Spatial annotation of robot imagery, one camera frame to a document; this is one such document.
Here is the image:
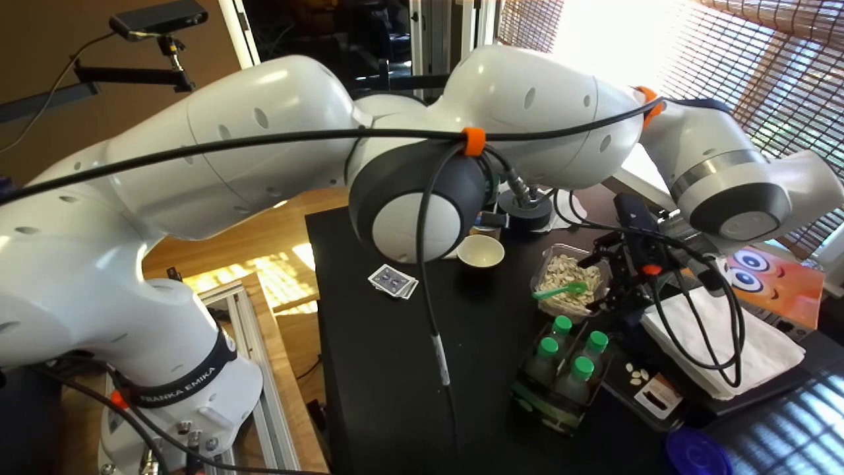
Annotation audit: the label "clear plastic lunchbox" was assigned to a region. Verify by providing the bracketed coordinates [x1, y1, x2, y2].
[529, 242, 614, 323]

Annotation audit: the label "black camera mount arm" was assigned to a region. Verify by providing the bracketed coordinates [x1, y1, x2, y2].
[0, 58, 198, 128]

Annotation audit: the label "blue playing card deck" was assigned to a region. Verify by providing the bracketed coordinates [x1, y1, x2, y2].
[367, 262, 423, 301]

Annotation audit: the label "black gripper cable bundle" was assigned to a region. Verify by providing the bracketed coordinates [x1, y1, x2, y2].
[563, 187, 749, 392]

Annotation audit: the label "folded white towel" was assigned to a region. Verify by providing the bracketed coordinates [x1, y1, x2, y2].
[638, 283, 811, 405]

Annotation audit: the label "white paper sheet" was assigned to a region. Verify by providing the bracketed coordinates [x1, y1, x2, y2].
[553, 187, 591, 232]

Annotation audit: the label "spilled white seeds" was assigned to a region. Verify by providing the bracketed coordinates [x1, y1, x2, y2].
[620, 364, 654, 392]

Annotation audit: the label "small white label card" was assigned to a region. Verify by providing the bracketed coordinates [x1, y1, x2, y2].
[633, 374, 684, 421]

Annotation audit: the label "white pumpkin seeds pile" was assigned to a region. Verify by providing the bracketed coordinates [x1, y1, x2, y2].
[535, 253, 609, 312]

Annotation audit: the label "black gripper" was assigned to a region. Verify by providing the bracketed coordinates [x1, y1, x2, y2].
[578, 190, 680, 307]

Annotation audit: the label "green plastic spoon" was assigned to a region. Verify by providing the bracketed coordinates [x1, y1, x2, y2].
[534, 277, 596, 307]

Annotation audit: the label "green-capped small bottle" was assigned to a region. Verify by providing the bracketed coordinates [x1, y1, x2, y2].
[583, 331, 614, 381]
[518, 336, 566, 413]
[553, 353, 603, 434]
[547, 315, 578, 364]

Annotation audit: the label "black cable with grey connector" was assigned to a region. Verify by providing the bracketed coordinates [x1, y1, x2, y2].
[414, 142, 479, 475]

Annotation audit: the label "black external camera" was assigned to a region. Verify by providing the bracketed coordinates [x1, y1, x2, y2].
[108, 0, 211, 45]

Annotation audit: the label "blue round lid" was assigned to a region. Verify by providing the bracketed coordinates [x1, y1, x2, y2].
[665, 427, 737, 475]

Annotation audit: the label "cream round bowl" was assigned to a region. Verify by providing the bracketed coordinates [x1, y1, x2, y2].
[456, 232, 510, 271]

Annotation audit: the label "aluminium rail frame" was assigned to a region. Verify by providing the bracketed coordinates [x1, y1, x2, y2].
[189, 268, 306, 475]

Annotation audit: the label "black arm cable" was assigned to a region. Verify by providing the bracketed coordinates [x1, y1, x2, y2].
[0, 91, 670, 208]

